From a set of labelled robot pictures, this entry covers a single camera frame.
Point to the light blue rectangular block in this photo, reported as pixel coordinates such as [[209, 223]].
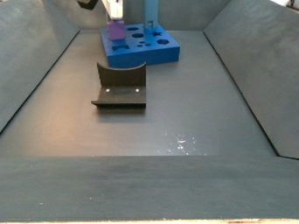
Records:
[[114, 9]]

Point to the purple rectangular block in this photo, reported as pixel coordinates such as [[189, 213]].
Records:
[[116, 30]]

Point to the blue shape sorter board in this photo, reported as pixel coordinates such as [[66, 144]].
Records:
[[148, 46]]

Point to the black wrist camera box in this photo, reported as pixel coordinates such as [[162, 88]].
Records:
[[86, 4]]

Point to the black curved stand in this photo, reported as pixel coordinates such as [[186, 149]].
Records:
[[121, 87]]

